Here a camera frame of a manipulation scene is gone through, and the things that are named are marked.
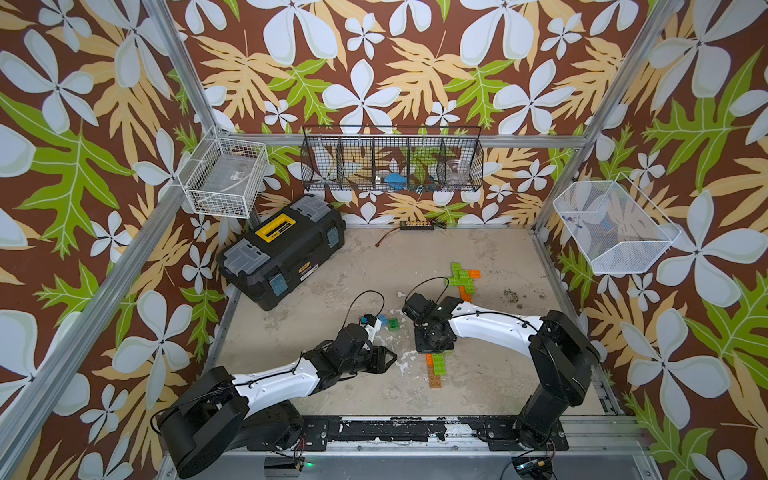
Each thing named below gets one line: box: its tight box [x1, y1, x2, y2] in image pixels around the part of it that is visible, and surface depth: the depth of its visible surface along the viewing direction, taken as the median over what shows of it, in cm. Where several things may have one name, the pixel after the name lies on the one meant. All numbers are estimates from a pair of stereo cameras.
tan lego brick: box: [428, 364, 442, 389], surface depth 84 cm
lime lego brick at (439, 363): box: [432, 353, 447, 376], surface depth 86 cm
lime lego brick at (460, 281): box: [449, 277, 473, 286], surface depth 103 cm
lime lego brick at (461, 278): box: [449, 262, 475, 295], surface depth 103 cm
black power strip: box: [400, 220, 435, 231], surface depth 121 cm
